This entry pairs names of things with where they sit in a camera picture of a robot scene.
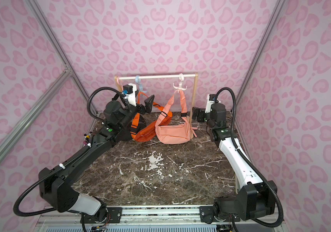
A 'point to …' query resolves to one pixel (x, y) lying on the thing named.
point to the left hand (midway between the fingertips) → (146, 92)
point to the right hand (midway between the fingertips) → (201, 107)
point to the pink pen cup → (84, 142)
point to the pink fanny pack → (176, 134)
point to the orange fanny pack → (142, 130)
